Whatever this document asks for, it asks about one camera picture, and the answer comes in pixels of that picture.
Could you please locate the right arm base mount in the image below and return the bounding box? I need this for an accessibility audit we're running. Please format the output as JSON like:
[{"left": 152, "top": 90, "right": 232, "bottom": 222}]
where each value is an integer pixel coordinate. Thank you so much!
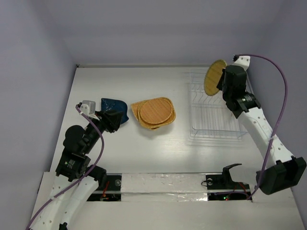
[{"left": 201, "top": 163, "right": 251, "bottom": 201}]

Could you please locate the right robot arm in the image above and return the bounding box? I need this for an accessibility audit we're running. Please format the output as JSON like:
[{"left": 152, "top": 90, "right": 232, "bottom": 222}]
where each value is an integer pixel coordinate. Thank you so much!
[{"left": 217, "top": 65, "right": 307, "bottom": 195}]

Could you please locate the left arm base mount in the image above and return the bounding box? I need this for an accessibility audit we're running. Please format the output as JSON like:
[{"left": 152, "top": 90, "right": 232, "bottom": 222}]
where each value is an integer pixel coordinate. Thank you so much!
[{"left": 87, "top": 173, "right": 122, "bottom": 202}]

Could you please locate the white foam front board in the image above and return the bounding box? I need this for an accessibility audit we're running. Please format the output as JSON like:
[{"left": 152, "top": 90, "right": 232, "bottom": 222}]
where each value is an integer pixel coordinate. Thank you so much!
[{"left": 31, "top": 171, "right": 303, "bottom": 230}]

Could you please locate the white wire dish rack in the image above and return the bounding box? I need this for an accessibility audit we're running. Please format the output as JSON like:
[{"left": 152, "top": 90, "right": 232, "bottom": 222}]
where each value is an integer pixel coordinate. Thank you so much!
[{"left": 189, "top": 69, "right": 248, "bottom": 141}]

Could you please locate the dark blue plate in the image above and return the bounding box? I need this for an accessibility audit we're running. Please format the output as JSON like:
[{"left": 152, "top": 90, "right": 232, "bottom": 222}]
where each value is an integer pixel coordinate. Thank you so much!
[{"left": 101, "top": 98, "right": 129, "bottom": 125}]

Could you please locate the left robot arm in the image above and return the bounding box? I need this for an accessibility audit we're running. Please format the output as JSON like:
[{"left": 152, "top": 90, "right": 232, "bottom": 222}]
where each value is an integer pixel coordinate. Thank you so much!
[{"left": 27, "top": 110, "right": 123, "bottom": 230}]

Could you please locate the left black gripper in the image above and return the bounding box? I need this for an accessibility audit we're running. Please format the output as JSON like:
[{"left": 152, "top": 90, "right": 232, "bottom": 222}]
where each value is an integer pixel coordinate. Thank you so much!
[{"left": 83, "top": 109, "right": 124, "bottom": 153}]

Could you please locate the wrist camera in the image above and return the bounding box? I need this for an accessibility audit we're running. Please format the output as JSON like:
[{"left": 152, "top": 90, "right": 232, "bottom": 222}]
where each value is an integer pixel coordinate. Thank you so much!
[
  {"left": 232, "top": 55, "right": 250, "bottom": 71},
  {"left": 79, "top": 100, "right": 96, "bottom": 115}
]

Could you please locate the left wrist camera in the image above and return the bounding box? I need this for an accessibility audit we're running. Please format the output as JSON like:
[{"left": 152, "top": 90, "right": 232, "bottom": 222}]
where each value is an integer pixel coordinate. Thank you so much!
[{"left": 79, "top": 100, "right": 96, "bottom": 115}]

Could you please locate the yellow round woven plate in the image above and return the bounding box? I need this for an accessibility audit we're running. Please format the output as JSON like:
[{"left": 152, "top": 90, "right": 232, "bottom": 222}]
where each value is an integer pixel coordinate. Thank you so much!
[{"left": 204, "top": 59, "right": 227, "bottom": 96}]

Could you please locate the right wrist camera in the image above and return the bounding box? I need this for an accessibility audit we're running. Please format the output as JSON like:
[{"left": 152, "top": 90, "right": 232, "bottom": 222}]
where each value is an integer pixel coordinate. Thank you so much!
[{"left": 232, "top": 55, "right": 250, "bottom": 71}]

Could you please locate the triangular woven orange plate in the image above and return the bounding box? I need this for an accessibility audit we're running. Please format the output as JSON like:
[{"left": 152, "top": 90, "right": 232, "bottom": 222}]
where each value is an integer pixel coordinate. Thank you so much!
[{"left": 130, "top": 100, "right": 159, "bottom": 130}]

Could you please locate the round orange woven plate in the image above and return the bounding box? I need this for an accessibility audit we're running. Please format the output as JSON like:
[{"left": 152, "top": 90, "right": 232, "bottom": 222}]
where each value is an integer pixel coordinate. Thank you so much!
[{"left": 138, "top": 98, "right": 173, "bottom": 125}]

